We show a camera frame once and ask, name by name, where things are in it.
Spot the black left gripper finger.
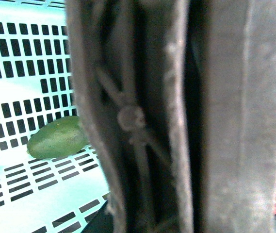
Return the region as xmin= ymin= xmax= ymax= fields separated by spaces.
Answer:
xmin=191 ymin=0 xmax=276 ymax=233

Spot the green avocado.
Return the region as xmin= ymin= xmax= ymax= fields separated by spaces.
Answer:
xmin=27 ymin=116 xmax=89 ymax=159

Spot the light teal plastic basket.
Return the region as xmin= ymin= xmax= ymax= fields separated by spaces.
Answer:
xmin=0 ymin=0 xmax=109 ymax=233

